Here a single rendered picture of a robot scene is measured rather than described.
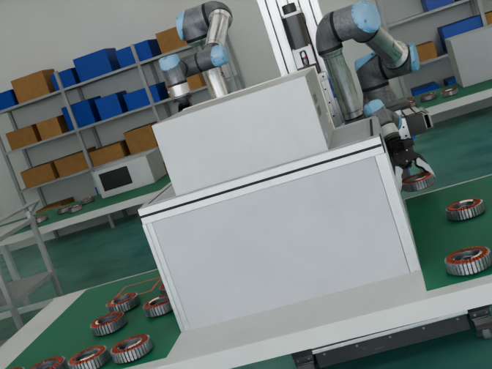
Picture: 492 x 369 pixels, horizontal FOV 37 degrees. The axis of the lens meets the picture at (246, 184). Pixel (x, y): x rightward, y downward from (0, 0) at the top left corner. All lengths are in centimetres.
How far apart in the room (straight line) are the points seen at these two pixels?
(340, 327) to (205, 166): 55
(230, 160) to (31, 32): 806
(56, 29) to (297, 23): 680
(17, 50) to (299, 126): 825
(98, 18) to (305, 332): 802
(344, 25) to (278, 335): 129
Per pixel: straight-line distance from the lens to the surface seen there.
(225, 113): 195
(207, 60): 278
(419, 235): 228
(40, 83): 934
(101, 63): 901
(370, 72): 312
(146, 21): 940
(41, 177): 952
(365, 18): 271
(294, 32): 322
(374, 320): 181
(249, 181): 195
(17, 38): 1000
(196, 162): 199
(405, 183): 261
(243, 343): 188
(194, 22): 313
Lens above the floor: 140
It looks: 9 degrees down
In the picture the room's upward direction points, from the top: 19 degrees counter-clockwise
